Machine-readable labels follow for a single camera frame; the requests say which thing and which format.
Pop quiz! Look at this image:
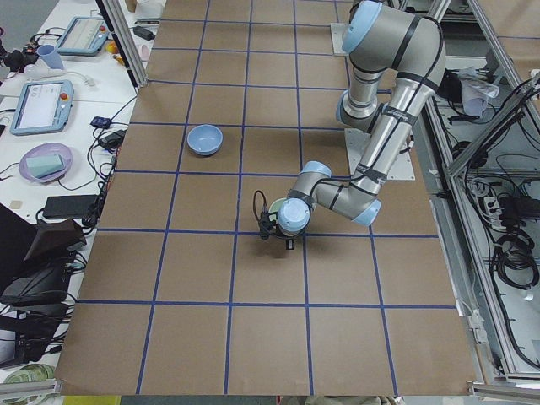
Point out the purple plate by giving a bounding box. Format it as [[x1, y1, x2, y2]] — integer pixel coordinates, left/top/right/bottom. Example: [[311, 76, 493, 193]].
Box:
[[19, 143, 73, 183]]

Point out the small black blue device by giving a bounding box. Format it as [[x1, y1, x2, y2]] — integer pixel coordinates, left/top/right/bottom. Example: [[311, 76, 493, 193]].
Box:
[[90, 116, 112, 129]]

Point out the teach pendant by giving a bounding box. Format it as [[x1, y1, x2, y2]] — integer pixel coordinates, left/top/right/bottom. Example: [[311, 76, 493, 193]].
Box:
[[57, 17, 110, 57], [10, 80, 74, 136]]

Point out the green sponge block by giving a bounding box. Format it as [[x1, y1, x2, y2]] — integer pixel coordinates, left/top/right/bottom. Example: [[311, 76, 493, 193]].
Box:
[[25, 154, 65, 178]]

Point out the near teach pendant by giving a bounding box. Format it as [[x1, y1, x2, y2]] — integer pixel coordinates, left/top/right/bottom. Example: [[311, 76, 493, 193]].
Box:
[[10, 80, 74, 136]]

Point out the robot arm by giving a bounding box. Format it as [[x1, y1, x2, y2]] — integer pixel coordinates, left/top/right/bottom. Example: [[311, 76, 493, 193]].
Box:
[[256, 1, 446, 249]]

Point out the pink cup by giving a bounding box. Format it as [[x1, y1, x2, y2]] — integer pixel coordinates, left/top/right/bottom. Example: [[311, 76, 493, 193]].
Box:
[[138, 44, 150, 62]]

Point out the far teach pendant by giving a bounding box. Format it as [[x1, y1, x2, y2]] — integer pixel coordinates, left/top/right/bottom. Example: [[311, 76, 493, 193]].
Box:
[[57, 17, 110, 57]]

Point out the light blue cup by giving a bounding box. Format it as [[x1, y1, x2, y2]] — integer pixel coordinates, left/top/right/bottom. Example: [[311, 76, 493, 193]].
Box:
[[36, 44, 64, 70]]

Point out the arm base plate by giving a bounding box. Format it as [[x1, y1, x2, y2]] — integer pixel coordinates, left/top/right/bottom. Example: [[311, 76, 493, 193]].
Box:
[[343, 127, 417, 181]]

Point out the green bowl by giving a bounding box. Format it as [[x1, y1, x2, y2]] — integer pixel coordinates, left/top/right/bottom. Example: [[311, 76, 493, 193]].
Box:
[[269, 197, 289, 218]]

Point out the aluminium frame post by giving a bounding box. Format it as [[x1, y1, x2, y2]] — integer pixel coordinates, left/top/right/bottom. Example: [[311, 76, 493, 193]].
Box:
[[95, 0, 148, 89]]

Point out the black power adapter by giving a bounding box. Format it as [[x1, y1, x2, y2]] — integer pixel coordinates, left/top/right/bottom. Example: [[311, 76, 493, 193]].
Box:
[[98, 130, 126, 150]]

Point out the blue bowl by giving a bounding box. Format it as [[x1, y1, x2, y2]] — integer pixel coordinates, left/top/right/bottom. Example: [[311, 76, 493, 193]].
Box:
[[187, 124, 224, 156]]

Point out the black flat tablet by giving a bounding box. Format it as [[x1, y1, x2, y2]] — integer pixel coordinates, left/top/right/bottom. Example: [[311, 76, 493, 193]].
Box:
[[42, 194, 98, 219]]

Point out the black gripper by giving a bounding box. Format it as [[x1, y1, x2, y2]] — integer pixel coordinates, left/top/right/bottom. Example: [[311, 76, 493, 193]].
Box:
[[271, 227, 301, 250]]

